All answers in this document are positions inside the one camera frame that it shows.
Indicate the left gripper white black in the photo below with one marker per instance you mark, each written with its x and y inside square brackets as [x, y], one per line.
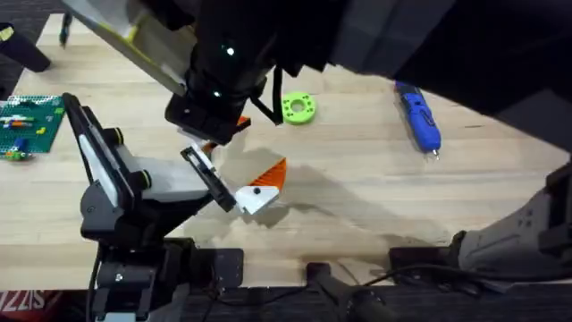
[172, 179]

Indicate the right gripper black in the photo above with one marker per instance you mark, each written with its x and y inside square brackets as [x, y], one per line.
[219, 80]

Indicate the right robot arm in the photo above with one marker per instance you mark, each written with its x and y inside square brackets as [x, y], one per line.
[447, 40]

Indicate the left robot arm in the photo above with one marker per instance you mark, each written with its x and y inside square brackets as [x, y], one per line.
[129, 277]

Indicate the blue electric screwdriver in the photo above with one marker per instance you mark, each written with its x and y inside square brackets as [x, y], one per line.
[420, 118]

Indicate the green disc with holes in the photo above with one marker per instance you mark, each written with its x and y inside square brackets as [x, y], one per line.
[298, 107]

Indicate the left wrist upright black plate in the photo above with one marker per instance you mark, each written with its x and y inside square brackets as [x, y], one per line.
[100, 152]

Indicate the right wrist upright pale plate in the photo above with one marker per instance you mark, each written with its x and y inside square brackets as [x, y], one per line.
[134, 40]

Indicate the small dark tool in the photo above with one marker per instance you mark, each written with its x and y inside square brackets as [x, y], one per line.
[65, 29]

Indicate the green board with toy blocks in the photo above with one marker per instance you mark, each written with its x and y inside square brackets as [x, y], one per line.
[31, 127]

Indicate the black bar with yellow label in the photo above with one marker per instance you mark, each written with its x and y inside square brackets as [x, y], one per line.
[22, 49]

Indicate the red box with white print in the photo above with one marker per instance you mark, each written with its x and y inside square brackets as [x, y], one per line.
[27, 305]

